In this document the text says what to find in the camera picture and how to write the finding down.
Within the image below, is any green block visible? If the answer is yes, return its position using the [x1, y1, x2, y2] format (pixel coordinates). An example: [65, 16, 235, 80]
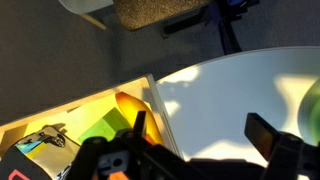
[78, 108, 130, 143]

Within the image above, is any orange block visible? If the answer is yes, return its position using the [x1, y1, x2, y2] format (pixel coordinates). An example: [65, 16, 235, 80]
[108, 172, 129, 180]

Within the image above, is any yellow banana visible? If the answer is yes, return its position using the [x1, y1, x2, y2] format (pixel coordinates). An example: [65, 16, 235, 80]
[115, 92, 164, 145]

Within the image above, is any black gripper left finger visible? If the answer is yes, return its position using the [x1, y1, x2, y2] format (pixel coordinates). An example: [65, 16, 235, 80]
[133, 111, 146, 135]

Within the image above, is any green plastic bowl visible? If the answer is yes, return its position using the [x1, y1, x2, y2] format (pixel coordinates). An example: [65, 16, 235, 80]
[298, 80, 320, 145]

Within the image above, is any black white patterned cube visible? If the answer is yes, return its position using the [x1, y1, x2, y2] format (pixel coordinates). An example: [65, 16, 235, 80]
[0, 126, 80, 180]

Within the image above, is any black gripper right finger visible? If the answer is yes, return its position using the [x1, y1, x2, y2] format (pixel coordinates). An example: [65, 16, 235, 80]
[244, 113, 280, 161]

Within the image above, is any office chair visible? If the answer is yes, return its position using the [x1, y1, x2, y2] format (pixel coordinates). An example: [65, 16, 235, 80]
[113, 0, 260, 55]

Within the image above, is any wooden box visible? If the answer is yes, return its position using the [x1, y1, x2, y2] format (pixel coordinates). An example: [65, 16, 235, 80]
[0, 74, 179, 158]

